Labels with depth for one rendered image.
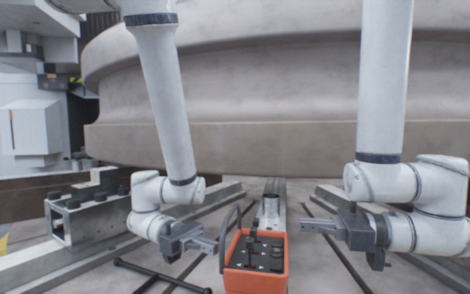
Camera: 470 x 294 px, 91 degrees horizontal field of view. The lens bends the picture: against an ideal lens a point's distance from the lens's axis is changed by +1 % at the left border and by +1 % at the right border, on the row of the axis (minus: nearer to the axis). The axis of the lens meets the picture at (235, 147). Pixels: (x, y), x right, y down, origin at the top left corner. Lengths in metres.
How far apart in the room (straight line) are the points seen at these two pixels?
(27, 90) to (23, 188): 2.63
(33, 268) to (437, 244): 1.59
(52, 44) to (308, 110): 3.26
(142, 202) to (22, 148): 3.90
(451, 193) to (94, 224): 1.49
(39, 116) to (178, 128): 3.91
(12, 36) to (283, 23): 3.21
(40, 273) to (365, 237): 1.47
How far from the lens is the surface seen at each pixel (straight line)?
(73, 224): 1.50
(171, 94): 0.61
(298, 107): 1.25
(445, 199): 0.65
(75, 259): 1.67
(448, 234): 0.67
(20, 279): 1.61
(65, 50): 3.74
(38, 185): 2.65
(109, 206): 1.56
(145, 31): 0.59
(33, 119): 4.52
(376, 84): 0.55
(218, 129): 1.18
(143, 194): 0.80
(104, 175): 1.64
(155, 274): 1.41
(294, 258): 1.57
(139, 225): 0.84
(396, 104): 0.56
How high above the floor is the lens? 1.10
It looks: 5 degrees down
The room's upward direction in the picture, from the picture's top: 1 degrees counter-clockwise
